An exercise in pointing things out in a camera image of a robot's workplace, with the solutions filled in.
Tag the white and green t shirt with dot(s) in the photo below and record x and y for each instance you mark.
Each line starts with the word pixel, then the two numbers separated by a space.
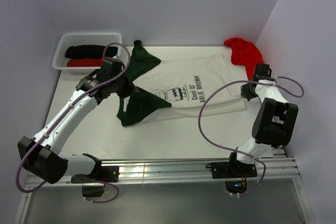
pixel 172 88

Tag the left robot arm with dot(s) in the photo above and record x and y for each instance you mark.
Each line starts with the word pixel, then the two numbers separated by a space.
pixel 40 154

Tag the rolled red t shirt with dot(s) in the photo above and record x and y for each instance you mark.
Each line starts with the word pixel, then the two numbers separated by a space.
pixel 84 62

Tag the crumpled red t shirt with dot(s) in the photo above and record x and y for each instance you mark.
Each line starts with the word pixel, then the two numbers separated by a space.
pixel 244 53

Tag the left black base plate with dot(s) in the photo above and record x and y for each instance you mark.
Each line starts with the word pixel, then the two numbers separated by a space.
pixel 102 174

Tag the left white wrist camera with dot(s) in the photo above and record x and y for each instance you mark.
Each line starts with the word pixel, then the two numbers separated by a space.
pixel 111 56

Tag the aluminium frame rail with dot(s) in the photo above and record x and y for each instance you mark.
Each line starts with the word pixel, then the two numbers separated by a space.
pixel 275 165

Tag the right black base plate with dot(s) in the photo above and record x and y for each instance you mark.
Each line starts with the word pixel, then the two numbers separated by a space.
pixel 222 170

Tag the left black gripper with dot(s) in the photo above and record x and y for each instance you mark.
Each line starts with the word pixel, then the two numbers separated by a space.
pixel 130 89

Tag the rolled black t shirt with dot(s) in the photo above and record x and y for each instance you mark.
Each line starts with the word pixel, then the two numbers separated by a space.
pixel 85 51

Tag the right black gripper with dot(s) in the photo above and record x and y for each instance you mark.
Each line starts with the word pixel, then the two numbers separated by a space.
pixel 244 93

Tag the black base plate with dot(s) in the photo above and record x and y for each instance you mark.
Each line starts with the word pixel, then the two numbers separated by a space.
pixel 102 174
pixel 222 170

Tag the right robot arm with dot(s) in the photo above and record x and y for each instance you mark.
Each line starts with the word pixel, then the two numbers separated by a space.
pixel 274 123

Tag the white plastic basket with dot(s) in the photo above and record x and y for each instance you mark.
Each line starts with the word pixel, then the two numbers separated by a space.
pixel 77 39

